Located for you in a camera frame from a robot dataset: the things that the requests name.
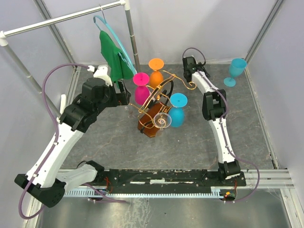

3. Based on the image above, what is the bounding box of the blue wine glass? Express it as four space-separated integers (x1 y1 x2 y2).
169 93 188 128
223 58 247 87

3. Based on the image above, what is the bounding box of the orange wine glass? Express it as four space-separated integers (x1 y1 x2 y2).
148 58 164 89

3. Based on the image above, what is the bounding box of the clear wine glass front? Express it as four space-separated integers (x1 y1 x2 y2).
153 113 171 130

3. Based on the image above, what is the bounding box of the clear wine glass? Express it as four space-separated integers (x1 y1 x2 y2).
124 105 133 114
153 113 171 130

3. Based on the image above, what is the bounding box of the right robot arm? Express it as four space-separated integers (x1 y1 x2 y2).
182 57 241 186

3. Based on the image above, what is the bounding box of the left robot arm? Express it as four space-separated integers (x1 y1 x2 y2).
14 77 131 208

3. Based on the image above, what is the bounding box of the clear wine glass left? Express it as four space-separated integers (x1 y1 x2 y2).
124 105 133 114

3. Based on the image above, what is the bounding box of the pink wine glass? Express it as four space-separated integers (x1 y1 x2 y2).
133 72 150 105

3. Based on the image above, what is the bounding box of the green cloth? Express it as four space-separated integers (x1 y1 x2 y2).
99 31 134 82

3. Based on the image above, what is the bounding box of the light blue clothes hanger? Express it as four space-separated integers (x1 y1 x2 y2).
93 5 137 74

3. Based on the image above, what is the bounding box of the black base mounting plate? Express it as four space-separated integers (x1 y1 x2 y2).
92 169 246 195

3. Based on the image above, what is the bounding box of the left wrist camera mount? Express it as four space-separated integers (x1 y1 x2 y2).
93 65 113 86

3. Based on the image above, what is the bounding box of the gold wire wine glass rack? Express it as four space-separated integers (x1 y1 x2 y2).
131 71 197 138

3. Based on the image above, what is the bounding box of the white clothes rail frame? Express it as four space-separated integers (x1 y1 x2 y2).
0 0 141 114

